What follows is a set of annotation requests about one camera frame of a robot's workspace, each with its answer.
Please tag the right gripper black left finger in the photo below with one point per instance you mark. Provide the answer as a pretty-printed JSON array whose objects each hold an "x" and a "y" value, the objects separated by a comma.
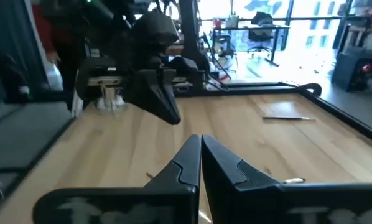
[{"x": 142, "y": 205}]

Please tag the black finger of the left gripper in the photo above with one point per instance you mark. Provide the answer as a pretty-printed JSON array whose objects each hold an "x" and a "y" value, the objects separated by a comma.
[
  {"x": 145, "y": 90},
  {"x": 170, "y": 99}
]

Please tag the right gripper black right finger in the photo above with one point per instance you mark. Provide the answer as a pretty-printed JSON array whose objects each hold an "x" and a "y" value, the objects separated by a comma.
[{"x": 267, "y": 205}]

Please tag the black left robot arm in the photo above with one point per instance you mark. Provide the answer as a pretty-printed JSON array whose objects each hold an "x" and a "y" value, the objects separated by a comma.
[{"x": 111, "y": 31}]

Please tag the clear glass cup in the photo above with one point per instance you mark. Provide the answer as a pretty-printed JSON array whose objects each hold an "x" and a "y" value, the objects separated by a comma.
[{"x": 109, "y": 101}]

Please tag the person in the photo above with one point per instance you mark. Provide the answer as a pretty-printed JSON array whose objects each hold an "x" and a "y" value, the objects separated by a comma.
[{"x": 46, "y": 28}]

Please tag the thin black pen far-left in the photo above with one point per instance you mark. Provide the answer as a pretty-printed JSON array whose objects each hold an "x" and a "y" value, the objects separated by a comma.
[{"x": 282, "y": 118}]

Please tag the grey side table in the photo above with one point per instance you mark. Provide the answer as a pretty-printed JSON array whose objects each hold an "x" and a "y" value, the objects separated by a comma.
[{"x": 24, "y": 133}]

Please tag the black background desk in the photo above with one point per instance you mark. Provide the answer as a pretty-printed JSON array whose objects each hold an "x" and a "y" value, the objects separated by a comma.
[{"x": 251, "y": 28}]

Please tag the black office chair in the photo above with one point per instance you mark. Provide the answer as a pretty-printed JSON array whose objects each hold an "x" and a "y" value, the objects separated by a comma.
[{"x": 260, "y": 21}]

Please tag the black equipment box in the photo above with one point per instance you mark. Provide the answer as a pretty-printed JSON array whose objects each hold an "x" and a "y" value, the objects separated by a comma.
[{"x": 344, "y": 71}]

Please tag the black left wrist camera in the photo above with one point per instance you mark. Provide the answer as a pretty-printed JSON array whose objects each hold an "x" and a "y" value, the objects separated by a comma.
[{"x": 155, "y": 29}]

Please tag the black frame clamp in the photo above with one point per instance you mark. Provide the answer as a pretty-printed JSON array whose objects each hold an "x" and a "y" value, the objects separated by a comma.
[{"x": 316, "y": 88}]

